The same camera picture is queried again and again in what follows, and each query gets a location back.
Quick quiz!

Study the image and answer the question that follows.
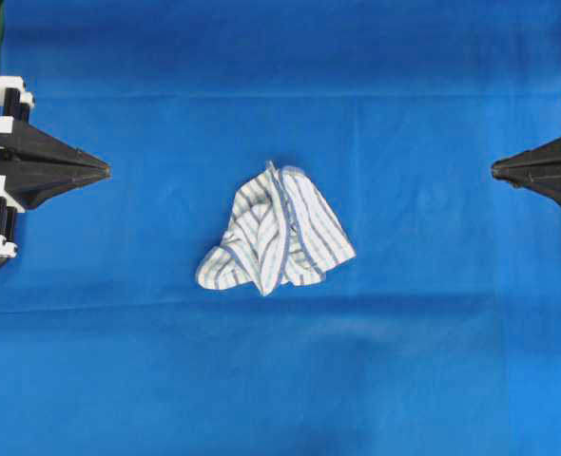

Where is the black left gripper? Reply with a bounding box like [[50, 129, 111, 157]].
[[0, 76, 110, 258]]

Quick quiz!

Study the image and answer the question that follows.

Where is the white blue striped towel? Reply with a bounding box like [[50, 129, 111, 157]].
[[195, 161, 356, 296]]

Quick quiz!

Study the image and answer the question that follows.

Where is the blue table cloth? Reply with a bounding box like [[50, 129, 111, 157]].
[[0, 1, 561, 455]]

